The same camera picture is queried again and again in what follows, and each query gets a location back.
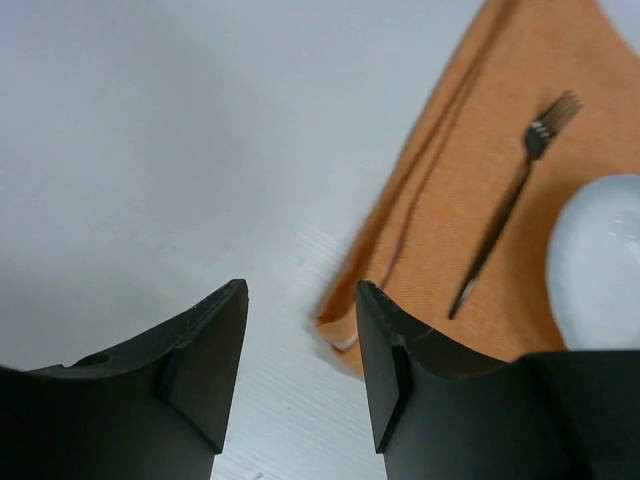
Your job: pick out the black fork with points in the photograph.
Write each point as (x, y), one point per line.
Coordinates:
(537, 138)

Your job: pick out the orange cloth napkin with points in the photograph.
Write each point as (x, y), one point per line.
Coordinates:
(465, 156)

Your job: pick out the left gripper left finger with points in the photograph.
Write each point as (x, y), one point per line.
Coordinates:
(153, 407)

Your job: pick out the white ceramic bowl plate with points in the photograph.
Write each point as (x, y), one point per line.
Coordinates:
(592, 266)

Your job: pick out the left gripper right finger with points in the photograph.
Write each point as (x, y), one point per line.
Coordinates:
(440, 410)

